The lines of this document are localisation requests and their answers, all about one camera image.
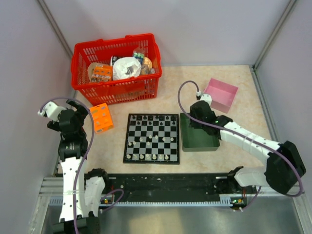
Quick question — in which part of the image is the black and white chessboard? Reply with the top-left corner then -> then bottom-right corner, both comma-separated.
123,114 -> 180,165

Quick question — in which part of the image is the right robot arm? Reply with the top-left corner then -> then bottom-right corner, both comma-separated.
190,92 -> 306,195

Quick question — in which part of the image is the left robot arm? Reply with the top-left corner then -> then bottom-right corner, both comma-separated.
38,98 -> 111,234

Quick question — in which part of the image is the pink box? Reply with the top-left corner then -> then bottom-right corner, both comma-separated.
204,78 -> 238,114

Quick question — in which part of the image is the dark green tray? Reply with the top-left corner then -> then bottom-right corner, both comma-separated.
179,113 -> 220,152

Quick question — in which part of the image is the orange snack box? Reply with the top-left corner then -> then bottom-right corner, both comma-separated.
87,62 -> 113,82

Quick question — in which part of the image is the white plastic bag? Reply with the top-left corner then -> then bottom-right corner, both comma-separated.
113,57 -> 141,80

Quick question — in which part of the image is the red plastic shopping basket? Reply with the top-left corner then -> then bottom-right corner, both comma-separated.
71,33 -> 162,106

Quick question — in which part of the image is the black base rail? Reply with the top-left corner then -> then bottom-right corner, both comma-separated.
102,173 -> 256,203

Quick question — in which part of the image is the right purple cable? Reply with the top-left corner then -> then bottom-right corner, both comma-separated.
177,80 -> 304,212

